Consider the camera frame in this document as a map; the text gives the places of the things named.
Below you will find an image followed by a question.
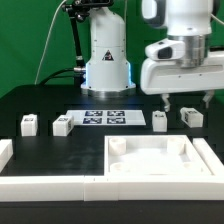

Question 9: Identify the black cable bundle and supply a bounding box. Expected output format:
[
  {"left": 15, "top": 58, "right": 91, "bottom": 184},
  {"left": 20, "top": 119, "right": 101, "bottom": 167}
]
[{"left": 38, "top": 66, "right": 88, "bottom": 86}]

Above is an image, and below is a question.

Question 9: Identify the white square tabletop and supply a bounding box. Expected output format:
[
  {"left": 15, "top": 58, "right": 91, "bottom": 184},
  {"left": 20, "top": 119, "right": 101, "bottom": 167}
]
[{"left": 104, "top": 135, "right": 211, "bottom": 176}]

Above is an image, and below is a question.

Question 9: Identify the white marker plate with tags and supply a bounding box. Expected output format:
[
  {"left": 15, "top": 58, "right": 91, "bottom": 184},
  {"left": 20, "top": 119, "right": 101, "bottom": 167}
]
[{"left": 66, "top": 110, "right": 146, "bottom": 126}]

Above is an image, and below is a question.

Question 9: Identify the white thin cable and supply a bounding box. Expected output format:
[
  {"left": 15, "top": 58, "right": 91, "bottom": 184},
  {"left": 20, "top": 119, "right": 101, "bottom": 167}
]
[{"left": 34, "top": 0, "right": 68, "bottom": 85}]

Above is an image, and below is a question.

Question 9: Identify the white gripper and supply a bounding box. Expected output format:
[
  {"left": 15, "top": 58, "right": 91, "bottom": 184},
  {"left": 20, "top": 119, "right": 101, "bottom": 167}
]
[{"left": 140, "top": 38, "right": 224, "bottom": 112}]

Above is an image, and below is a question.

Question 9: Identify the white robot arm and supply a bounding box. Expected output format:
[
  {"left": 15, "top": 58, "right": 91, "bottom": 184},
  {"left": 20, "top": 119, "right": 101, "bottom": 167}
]
[{"left": 81, "top": 0, "right": 224, "bottom": 101}]

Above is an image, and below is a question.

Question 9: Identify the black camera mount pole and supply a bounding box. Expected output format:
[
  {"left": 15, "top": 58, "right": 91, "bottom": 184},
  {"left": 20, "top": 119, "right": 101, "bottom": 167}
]
[{"left": 62, "top": 0, "right": 114, "bottom": 67}]

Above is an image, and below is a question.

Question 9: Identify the white U-shaped obstacle fence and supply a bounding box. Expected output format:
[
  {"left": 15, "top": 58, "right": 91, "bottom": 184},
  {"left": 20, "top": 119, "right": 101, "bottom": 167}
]
[{"left": 0, "top": 138, "right": 224, "bottom": 202}]

